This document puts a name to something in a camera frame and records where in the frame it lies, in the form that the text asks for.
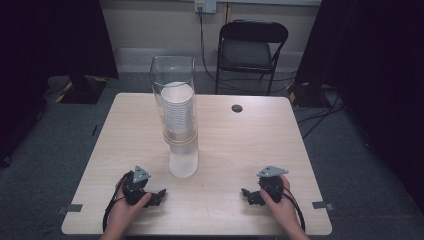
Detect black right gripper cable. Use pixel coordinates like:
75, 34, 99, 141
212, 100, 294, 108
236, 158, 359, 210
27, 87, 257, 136
281, 185, 307, 233

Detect stack of white paper cups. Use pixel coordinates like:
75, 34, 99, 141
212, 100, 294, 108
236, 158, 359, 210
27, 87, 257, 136
160, 81, 200, 179

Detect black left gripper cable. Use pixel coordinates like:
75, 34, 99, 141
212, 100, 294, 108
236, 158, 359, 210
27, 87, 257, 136
101, 170, 134, 233

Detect person's left hand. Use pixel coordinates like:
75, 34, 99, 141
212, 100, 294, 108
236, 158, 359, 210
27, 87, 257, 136
106, 191, 153, 235

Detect white wall socket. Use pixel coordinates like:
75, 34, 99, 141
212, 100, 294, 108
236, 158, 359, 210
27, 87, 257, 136
194, 0, 218, 15

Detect person's right hand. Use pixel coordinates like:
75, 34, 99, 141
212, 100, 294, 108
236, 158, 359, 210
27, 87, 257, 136
259, 174, 304, 235

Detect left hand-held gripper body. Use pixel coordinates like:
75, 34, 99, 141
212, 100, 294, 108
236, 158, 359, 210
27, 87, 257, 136
121, 164, 158, 207

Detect black stand base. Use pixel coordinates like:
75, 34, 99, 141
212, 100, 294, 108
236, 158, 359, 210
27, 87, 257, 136
286, 81, 335, 108
54, 75, 110, 105

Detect clear plastic cup sleeve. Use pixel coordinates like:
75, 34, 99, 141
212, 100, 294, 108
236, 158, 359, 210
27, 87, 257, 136
149, 55, 200, 148

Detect dark curtain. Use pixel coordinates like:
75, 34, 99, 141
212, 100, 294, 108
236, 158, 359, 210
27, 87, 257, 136
0, 0, 120, 168
294, 0, 424, 214

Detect black folding chair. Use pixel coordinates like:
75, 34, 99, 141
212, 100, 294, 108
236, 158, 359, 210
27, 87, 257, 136
215, 19, 290, 97

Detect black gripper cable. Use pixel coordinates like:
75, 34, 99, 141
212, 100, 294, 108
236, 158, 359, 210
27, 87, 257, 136
101, 170, 134, 233
281, 185, 307, 233

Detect grey tape piece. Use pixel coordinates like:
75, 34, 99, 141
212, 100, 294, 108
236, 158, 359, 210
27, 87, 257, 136
56, 203, 84, 215
311, 200, 335, 211

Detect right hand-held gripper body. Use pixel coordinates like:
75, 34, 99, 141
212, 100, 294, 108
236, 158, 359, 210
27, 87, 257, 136
256, 165, 290, 204

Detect black floor cables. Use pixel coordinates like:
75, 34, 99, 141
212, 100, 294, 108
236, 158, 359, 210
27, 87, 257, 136
295, 84, 346, 140

